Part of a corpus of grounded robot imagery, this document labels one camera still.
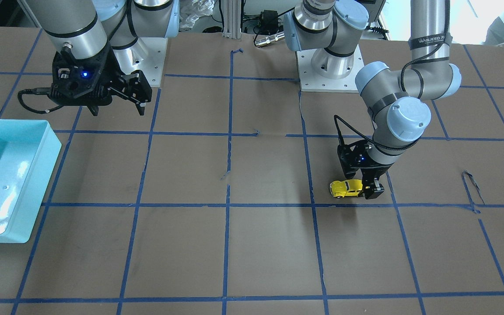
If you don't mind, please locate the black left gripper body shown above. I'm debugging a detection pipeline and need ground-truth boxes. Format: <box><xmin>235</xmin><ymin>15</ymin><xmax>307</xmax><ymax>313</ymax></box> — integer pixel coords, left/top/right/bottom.
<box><xmin>338</xmin><ymin>141</ymin><xmax>399</xmax><ymax>184</ymax></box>

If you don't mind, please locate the black power adapter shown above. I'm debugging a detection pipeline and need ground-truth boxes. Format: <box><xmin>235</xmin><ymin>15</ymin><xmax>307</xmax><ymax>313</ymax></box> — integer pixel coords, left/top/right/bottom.
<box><xmin>258</xmin><ymin>10</ymin><xmax>279</xmax><ymax>35</ymax></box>

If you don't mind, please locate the yellow toy beetle car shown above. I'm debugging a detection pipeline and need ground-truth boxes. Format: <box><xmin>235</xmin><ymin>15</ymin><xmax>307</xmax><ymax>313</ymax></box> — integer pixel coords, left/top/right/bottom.
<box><xmin>329</xmin><ymin>179</ymin><xmax>363</xmax><ymax>199</ymax></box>

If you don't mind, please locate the turquoise plastic bin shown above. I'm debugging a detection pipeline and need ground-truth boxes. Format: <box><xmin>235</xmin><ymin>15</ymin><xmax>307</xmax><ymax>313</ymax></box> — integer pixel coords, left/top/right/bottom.
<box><xmin>0</xmin><ymin>119</ymin><xmax>61</xmax><ymax>243</ymax></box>

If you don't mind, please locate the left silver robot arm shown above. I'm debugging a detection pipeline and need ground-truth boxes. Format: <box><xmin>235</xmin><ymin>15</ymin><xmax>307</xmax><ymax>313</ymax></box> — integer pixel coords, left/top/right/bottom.
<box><xmin>283</xmin><ymin>0</ymin><xmax>462</xmax><ymax>200</ymax></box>

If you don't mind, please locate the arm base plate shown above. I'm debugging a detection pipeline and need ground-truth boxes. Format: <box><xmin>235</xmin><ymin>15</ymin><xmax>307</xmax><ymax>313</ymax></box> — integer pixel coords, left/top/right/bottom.
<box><xmin>114</xmin><ymin>37</ymin><xmax>168</xmax><ymax>88</ymax></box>
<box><xmin>296</xmin><ymin>46</ymin><xmax>364</xmax><ymax>93</ymax></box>

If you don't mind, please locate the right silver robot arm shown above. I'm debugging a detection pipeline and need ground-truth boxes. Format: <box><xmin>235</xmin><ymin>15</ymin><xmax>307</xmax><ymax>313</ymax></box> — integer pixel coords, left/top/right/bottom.
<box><xmin>17</xmin><ymin>0</ymin><xmax>180</xmax><ymax>116</ymax></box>

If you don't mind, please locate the aluminium frame post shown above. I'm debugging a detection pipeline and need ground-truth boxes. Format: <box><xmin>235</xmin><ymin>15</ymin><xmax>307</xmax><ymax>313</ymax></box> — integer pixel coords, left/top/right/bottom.
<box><xmin>219</xmin><ymin>0</ymin><xmax>243</xmax><ymax>41</ymax></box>

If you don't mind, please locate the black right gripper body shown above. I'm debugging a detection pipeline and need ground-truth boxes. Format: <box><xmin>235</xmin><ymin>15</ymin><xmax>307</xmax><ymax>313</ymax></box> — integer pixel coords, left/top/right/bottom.
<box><xmin>49</xmin><ymin>46</ymin><xmax>123</xmax><ymax>116</ymax></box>

